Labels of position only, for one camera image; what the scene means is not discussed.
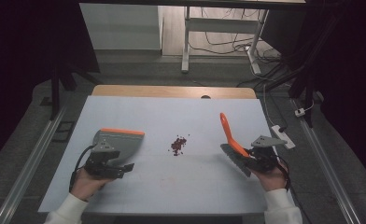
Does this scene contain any person's left hand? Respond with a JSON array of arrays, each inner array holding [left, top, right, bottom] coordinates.
[[70, 167, 112, 203]]

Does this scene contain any white cabinet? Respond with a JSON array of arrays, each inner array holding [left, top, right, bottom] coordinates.
[[78, 3, 164, 51]]

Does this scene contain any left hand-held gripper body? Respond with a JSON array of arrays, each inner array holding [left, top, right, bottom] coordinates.
[[83, 135, 127, 180]]

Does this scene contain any metal floor rail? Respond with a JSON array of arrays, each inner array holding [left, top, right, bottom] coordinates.
[[290, 98, 363, 224], [0, 105, 69, 224]]

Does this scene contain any tangle of black floor cables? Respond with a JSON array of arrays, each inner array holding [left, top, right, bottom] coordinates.
[[189, 7, 292, 89]]

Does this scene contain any black metal stand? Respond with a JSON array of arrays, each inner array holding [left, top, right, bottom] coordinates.
[[39, 62, 102, 121], [259, 12, 344, 129]]

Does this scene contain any white metal desk frame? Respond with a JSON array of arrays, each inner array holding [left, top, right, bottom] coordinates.
[[180, 6, 270, 76]]

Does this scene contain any person's right hand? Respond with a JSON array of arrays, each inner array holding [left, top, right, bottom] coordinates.
[[251, 161, 289, 192]]

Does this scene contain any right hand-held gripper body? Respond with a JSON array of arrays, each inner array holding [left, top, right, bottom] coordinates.
[[246, 134, 289, 174]]

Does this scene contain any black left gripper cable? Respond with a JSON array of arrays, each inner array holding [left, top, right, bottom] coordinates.
[[68, 144, 97, 193]]

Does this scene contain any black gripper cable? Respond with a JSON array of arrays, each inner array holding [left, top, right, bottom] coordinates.
[[68, 144, 97, 193], [275, 154, 293, 191]]

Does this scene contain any white table mat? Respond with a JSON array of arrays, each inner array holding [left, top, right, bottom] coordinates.
[[37, 95, 299, 217]]

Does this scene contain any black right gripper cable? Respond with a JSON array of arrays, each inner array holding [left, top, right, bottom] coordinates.
[[275, 154, 293, 191]]

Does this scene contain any white power strip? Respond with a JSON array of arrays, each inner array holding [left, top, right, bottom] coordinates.
[[271, 124, 297, 150]]

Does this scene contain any pile of red crumbs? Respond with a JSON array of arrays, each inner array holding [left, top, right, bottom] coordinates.
[[170, 133, 190, 157]]

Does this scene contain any grey dustpan with orange edge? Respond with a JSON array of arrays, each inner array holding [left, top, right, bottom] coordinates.
[[91, 127, 146, 169]]

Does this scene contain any orange brush with grey bristles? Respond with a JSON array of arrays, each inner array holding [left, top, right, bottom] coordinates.
[[219, 112, 253, 178]]

